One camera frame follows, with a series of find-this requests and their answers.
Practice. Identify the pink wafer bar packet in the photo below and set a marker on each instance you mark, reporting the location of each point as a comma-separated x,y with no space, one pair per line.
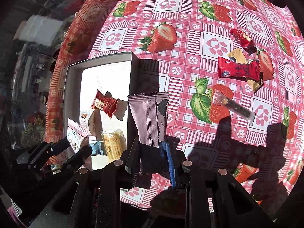
149,113

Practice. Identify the red twisted candy packet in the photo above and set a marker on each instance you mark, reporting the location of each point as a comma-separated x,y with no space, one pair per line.
244,41

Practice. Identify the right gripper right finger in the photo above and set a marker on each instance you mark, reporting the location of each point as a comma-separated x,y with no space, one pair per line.
174,159

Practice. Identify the yellow cake snack packet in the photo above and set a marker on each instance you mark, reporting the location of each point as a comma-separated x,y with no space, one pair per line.
114,143

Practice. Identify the white cranberry snack packet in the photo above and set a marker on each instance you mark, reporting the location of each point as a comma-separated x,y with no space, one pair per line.
87,121

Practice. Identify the white shallow box tray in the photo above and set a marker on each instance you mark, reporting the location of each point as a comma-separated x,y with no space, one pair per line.
116,76

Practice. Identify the clear dark snack bar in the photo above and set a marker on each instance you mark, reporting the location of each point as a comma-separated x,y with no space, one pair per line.
222,100

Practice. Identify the light blue wafer packet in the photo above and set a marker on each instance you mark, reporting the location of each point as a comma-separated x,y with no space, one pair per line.
97,147

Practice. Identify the red triangular snack packet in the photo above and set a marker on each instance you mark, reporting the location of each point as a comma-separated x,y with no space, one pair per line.
105,104

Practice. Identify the strawberry pattern tablecloth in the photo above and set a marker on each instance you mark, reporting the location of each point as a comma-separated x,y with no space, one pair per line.
179,42

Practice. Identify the red long candy packet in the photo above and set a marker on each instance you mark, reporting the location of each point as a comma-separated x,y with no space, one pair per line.
227,68

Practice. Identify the gold candy packet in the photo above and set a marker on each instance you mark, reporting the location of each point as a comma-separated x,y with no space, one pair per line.
238,56

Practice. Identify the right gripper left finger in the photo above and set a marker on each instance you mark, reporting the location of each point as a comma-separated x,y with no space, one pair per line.
132,165

